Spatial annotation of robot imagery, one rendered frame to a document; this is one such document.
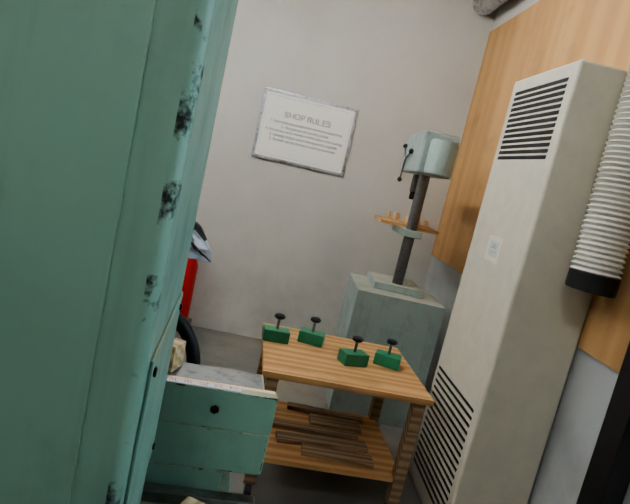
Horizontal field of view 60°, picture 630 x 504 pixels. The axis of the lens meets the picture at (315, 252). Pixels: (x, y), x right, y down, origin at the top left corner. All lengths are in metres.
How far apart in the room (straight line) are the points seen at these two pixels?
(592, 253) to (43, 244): 1.71
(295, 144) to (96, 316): 3.41
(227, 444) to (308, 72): 3.20
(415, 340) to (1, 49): 2.75
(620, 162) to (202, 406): 1.50
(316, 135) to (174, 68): 3.41
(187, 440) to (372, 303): 2.18
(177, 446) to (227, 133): 3.11
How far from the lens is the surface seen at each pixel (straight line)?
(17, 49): 0.34
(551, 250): 2.02
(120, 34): 0.33
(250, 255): 3.79
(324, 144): 3.72
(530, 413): 2.17
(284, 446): 2.27
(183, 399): 0.75
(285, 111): 3.72
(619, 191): 1.89
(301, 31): 3.82
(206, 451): 0.78
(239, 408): 0.75
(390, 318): 2.91
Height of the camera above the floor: 1.26
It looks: 9 degrees down
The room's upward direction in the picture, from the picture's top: 13 degrees clockwise
